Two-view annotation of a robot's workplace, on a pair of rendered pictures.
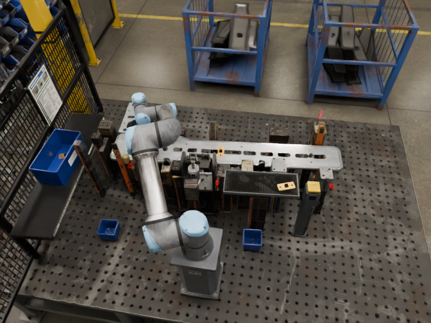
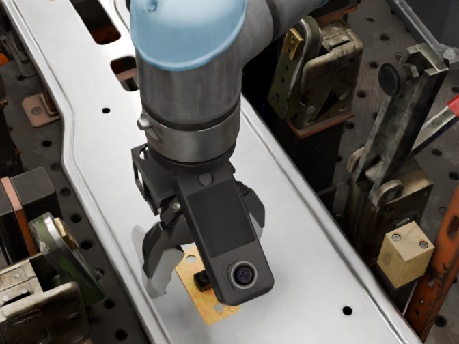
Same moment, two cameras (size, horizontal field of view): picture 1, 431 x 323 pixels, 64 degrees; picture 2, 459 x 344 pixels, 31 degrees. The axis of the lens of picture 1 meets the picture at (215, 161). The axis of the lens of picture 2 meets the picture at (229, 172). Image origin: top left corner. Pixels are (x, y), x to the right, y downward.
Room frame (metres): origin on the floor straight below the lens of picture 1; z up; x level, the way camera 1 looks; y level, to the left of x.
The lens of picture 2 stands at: (1.70, 0.75, 1.72)
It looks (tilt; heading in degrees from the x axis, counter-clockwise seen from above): 54 degrees down; 234
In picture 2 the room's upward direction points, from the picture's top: 2 degrees clockwise
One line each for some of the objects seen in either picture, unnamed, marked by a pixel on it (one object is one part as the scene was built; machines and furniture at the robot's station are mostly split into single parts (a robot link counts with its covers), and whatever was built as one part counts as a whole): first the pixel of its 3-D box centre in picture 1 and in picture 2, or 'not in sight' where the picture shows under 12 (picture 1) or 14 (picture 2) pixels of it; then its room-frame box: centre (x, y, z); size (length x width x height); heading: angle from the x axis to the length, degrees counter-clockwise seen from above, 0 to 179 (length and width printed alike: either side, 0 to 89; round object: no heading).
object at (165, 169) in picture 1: (170, 186); (311, 143); (1.22, 0.28, 0.88); 0.11 x 0.09 x 0.37; 173
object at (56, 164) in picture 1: (59, 156); not in sight; (1.31, 0.88, 1.10); 0.30 x 0.17 x 0.13; 167
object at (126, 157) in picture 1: (131, 175); (378, 327); (1.32, 0.52, 0.88); 0.04 x 0.04 x 0.36; 83
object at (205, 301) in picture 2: not in sight; (204, 280); (1.48, 0.42, 1.01); 0.08 x 0.04 x 0.01; 83
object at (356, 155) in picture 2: not in sight; (363, 158); (1.29, 0.42, 1.06); 0.03 x 0.01 x 0.03; 173
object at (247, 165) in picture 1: (245, 184); not in sight; (1.20, -0.18, 0.89); 0.13 x 0.11 x 0.38; 173
